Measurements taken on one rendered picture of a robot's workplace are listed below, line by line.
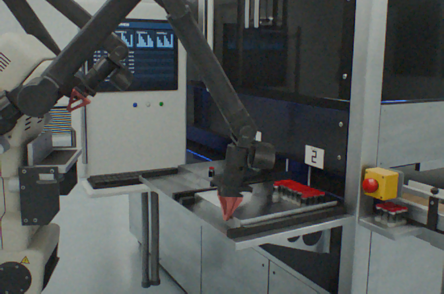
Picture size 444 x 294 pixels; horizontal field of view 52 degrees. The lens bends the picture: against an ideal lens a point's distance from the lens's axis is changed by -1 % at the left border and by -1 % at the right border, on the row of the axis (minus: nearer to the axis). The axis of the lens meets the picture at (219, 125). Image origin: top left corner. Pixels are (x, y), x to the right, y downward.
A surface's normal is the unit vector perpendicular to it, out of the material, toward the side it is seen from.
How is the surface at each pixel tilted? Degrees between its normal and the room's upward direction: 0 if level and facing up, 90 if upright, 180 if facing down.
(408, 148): 90
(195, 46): 98
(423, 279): 90
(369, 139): 90
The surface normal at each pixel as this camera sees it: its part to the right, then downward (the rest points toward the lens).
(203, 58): 0.16, 0.30
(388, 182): 0.49, 0.15
